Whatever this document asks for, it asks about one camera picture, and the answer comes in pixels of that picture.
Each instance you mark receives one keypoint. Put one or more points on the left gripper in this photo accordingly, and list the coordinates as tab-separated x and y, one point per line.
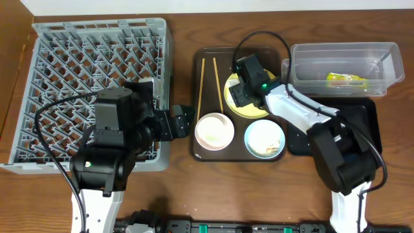
167	125

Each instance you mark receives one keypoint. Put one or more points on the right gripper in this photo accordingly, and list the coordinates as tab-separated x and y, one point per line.
239	94

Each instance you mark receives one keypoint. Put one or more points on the light blue bowl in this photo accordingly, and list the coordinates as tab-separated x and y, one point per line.
264	139

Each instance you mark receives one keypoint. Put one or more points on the yellow green wrapper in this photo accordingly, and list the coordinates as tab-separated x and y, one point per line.
345	80

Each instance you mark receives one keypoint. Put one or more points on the white napkin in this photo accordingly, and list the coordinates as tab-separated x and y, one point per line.
233	82

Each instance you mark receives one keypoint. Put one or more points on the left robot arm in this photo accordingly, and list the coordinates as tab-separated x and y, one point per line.
126	124

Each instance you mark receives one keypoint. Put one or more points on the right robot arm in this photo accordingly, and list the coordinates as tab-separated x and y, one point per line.
345	158

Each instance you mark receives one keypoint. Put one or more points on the black waste tray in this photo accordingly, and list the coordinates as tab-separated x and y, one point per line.
363	108

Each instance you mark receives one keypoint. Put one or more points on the grey dishwasher rack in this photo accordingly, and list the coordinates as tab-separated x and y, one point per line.
79	57

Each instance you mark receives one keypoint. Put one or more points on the yellow plate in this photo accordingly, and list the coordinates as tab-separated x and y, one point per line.
248	111

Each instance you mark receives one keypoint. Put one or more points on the pink bowl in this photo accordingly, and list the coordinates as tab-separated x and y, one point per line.
226	136

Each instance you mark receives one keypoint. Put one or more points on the dark brown serving tray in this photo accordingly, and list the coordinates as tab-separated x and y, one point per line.
236	151

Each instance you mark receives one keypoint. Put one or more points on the right wooden chopstick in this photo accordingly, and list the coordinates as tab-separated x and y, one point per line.
218	85

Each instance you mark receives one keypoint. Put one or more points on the wooden chopstick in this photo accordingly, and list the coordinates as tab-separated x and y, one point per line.
200	89
218	85

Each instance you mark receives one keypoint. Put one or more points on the left wooden chopstick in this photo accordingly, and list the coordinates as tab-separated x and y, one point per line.
200	89

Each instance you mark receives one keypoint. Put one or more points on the clear plastic bin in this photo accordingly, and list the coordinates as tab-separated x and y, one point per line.
379	62

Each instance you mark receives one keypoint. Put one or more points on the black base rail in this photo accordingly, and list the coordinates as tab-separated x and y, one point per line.
148	221

